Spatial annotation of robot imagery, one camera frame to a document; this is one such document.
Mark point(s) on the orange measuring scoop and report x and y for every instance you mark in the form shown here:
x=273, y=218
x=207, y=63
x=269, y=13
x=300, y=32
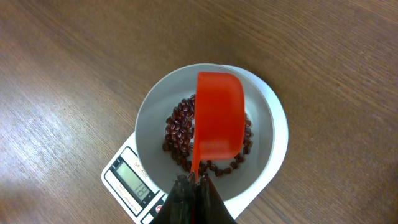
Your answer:
x=219, y=118

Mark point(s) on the white round bowl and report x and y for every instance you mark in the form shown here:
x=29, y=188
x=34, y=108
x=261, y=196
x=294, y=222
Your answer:
x=158, y=106

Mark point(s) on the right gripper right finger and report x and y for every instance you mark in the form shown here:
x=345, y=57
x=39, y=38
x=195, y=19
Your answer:
x=209, y=208

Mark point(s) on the red beans in bowl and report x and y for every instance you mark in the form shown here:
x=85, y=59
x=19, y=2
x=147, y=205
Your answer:
x=179, y=137

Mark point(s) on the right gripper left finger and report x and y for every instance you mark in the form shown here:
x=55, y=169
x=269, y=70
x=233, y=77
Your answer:
x=178, y=207

